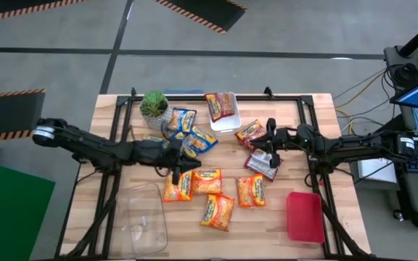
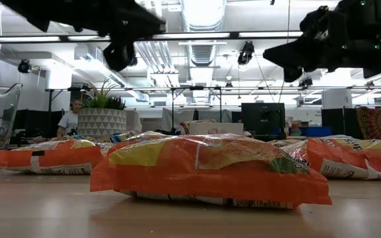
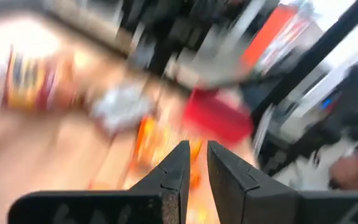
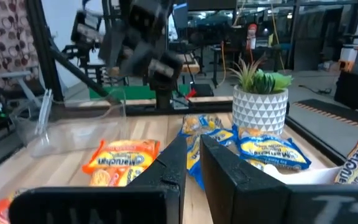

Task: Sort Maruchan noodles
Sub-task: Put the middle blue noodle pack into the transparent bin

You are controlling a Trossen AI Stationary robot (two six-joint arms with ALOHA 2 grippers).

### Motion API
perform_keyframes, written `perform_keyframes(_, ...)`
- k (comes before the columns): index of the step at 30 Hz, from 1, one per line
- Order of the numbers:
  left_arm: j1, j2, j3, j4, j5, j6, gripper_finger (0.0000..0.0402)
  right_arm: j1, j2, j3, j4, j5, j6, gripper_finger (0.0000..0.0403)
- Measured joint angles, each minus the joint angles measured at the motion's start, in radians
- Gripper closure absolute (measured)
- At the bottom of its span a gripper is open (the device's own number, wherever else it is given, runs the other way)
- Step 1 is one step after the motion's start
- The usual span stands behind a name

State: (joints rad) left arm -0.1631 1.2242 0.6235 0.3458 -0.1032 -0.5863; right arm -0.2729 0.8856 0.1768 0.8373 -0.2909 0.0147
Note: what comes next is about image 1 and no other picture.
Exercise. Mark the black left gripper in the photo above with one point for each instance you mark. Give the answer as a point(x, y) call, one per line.
point(169, 157)

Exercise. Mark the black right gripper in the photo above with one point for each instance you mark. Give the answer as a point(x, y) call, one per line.
point(281, 139)

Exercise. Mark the red Maruchan noodle pack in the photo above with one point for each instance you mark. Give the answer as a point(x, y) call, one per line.
point(220, 106)
point(258, 163)
point(247, 131)

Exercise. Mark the orange Maruchan noodle pack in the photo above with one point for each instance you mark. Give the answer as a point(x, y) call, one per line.
point(178, 188)
point(206, 181)
point(251, 190)
point(218, 212)

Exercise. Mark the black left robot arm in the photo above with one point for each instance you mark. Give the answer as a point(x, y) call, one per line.
point(96, 148)

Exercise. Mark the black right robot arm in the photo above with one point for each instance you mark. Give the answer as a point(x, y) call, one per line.
point(357, 146)

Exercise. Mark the white plastic bin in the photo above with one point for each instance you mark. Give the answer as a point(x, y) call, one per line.
point(227, 125)

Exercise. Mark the succulent in white patterned pot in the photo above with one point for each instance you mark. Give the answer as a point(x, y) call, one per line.
point(156, 108)

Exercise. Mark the blue tape strip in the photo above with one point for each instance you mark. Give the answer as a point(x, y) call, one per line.
point(183, 91)

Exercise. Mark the clear plastic bin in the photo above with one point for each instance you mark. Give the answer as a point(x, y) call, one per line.
point(142, 224)

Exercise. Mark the red plastic bin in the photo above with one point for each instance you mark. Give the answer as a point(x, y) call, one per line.
point(305, 217)

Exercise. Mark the white paper sign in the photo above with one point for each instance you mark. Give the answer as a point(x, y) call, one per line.
point(376, 170)

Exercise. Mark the black hazard-striped floor mat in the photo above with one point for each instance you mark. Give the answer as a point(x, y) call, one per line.
point(209, 9)
point(13, 5)
point(6, 112)

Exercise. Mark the grey equipment box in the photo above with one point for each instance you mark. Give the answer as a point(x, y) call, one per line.
point(392, 54)

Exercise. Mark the green panel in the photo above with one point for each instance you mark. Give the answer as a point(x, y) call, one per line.
point(9, 210)

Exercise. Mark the black aluminium table frame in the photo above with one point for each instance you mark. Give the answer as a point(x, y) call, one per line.
point(187, 97)

